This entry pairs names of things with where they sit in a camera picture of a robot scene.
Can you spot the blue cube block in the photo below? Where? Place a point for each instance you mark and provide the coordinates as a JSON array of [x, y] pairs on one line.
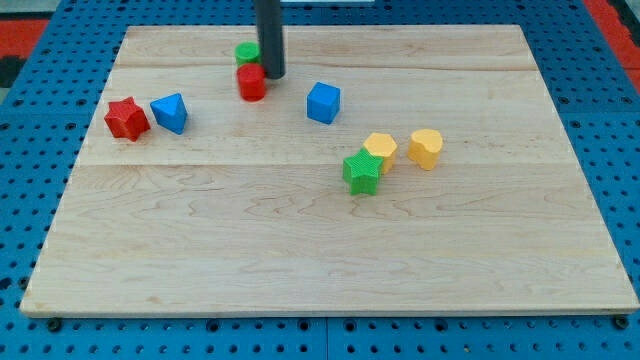
[[323, 103]]

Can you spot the blue triangle block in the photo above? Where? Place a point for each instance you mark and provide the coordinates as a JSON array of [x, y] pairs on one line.
[[170, 112]]

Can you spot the green star block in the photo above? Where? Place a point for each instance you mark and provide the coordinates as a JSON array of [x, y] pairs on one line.
[[362, 172]]

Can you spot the yellow hexagon block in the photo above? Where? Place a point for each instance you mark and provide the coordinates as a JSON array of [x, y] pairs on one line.
[[382, 145]]

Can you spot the light wooden board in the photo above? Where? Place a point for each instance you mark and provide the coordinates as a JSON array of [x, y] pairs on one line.
[[246, 214]]

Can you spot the yellow heart block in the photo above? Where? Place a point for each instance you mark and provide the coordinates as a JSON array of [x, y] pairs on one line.
[[425, 146]]

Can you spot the red cylinder block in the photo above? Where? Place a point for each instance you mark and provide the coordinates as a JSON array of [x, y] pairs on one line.
[[251, 81]]

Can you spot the green cylinder block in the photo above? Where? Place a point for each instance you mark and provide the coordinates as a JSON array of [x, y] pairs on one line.
[[247, 53]]

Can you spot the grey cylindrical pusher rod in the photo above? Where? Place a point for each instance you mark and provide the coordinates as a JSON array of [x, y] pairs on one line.
[[270, 36]]

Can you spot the red star block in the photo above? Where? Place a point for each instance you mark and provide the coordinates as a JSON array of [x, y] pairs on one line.
[[125, 119]]

